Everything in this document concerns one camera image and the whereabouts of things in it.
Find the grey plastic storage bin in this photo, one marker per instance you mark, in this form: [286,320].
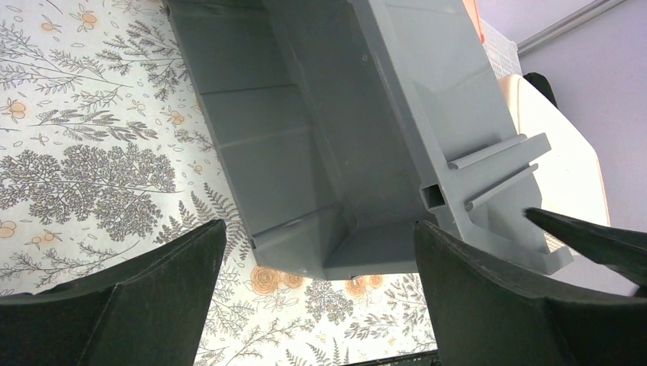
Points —
[341,124]

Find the pink perforated plastic basket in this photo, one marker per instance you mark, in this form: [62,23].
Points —
[471,6]

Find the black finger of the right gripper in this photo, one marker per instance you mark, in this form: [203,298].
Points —
[622,251]

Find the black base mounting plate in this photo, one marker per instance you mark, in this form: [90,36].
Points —
[429,358]

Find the floral patterned table mat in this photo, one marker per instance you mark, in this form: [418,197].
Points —
[105,154]

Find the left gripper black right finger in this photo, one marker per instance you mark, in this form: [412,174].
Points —
[487,311]

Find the white perforated plastic basket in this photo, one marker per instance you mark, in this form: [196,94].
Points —
[501,52]

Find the cream plastic laundry basket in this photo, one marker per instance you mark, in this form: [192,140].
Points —
[569,175]

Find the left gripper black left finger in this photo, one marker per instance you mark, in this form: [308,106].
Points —
[148,310]

